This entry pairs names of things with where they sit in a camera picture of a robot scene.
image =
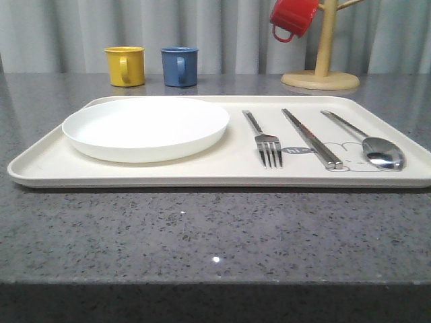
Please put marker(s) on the silver metal fork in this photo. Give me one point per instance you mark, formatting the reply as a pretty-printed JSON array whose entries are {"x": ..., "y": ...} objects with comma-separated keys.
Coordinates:
[{"x": 269, "y": 146}]

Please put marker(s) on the blue enamel mug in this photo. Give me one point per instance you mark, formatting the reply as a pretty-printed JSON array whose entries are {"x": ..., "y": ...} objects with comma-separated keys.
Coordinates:
[{"x": 180, "y": 66}]

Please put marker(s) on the silver metal spoon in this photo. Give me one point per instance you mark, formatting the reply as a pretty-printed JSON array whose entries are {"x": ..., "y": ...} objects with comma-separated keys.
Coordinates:
[{"x": 379, "y": 152}]

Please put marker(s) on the beige rabbit serving tray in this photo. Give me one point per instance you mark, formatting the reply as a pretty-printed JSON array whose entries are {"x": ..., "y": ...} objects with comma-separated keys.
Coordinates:
[{"x": 234, "y": 161}]

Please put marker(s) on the red enamel mug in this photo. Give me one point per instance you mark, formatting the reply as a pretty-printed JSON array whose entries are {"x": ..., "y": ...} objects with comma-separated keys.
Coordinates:
[{"x": 294, "y": 16}]

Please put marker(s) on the white round plate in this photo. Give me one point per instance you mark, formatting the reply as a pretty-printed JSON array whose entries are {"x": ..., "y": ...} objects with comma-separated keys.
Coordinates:
[{"x": 147, "y": 129}]

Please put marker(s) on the yellow enamel mug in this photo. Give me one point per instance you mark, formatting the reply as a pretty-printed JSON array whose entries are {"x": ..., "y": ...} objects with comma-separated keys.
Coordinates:
[{"x": 126, "y": 65}]

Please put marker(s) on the wooden mug tree stand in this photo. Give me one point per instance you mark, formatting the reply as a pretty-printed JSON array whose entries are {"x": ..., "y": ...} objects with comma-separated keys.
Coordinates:
[{"x": 321, "y": 77}]

